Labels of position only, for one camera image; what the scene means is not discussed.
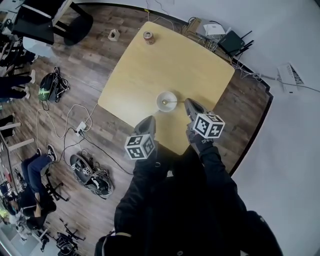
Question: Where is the black and green backpack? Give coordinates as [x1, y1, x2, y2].
[38, 66, 70, 103]

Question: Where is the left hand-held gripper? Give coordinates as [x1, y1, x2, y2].
[124, 115, 160, 161]

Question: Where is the white router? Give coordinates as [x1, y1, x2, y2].
[202, 22, 226, 36]

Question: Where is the person's right hand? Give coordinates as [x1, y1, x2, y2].
[185, 126, 216, 158]

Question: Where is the white cup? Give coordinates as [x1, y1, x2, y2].
[156, 91, 178, 113]

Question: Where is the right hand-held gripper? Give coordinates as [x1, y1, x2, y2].
[184, 97, 226, 139]

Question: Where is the black shoulder bag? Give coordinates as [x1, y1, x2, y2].
[94, 231, 133, 256]

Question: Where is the white cable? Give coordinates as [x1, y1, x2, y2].
[36, 103, 100, 140]

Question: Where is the open black equipment bag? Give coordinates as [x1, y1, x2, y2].
[69, 149, 114, 200]

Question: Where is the long white power strip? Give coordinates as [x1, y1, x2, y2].
[276, 62, 306, 94]

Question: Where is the person's right forearm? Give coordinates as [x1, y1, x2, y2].
[199, 145, 249, 216]

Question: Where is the black flat panel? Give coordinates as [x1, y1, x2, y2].
[10, 4, 55, 46]

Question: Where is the black round-base chair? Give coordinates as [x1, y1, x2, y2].
[52, 0, 95, 47]

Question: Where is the person's black clothed body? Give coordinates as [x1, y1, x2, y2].
[113, 144, 285, 256]

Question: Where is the black office chair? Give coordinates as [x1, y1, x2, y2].
[37, 167, 71, 204]

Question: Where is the black cable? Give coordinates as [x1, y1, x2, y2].
[61, 127, 134, 176]

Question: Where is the copper drink can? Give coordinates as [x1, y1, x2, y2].
[142, 30, 156, 46]

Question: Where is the person's left forearm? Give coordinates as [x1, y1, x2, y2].
[114, 153, 176, 227]

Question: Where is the black router with antennas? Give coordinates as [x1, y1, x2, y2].
[216, 29, 255, 58]

